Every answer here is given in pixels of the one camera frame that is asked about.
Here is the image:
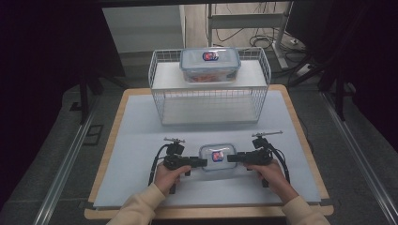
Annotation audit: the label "black tripod stand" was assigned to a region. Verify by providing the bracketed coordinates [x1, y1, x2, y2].
[69, 70, 130, 125]
[286, 52, 359, 122]

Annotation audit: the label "white panel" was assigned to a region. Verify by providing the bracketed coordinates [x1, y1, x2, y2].
[101, 5, 186, 54]

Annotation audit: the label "large clear blue-rimmed food container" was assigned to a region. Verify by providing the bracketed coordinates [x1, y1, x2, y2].
[178, 46, 242, 84]

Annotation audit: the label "black floor plate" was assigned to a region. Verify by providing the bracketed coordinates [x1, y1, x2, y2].
[82, 124, 104, 146]

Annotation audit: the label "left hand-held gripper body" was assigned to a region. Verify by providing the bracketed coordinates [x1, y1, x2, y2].
[161, 136, 192, 195]

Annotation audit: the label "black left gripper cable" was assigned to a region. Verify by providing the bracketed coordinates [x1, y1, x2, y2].
[147, 143, 172, 188]

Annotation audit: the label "person's left hand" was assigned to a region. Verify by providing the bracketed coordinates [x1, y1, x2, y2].
[153, 162, 192, 198]

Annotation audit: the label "aluminium floor rail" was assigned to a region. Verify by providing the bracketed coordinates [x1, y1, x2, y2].
[321, 91, 398, 225]
[32, 102, 99, 225]

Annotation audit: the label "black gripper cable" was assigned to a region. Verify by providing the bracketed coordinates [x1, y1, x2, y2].
[147, 143, 172, 188]
[267, 143, 292, 185]

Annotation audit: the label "white wire two-tier rack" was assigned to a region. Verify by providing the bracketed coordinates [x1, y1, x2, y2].
[147, 46, 272, 127]

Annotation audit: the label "white power strip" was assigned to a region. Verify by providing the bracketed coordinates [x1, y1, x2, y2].
[295, 63, 314, 78]

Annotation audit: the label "pale blue table mat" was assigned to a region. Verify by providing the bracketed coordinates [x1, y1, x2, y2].
[92, 90, 322, 210]

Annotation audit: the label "white metal desk frame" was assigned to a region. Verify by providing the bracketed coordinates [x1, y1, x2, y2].
[206, 1, 291, 70]

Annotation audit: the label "black floor cables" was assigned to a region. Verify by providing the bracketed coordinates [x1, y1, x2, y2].
[215, 27, 303, 55]

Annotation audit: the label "small clear blue-rimmed food container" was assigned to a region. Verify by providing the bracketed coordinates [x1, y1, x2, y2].
[198, 142, 238, 173]

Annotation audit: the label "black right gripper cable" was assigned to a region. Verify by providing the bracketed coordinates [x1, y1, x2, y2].
[267, 143, 292, 185]

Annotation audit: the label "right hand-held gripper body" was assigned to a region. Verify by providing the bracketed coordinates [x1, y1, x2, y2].
[246, 129, 284, 188]

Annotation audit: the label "person's right hand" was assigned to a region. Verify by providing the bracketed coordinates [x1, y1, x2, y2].
[246, 158, 300, 204]

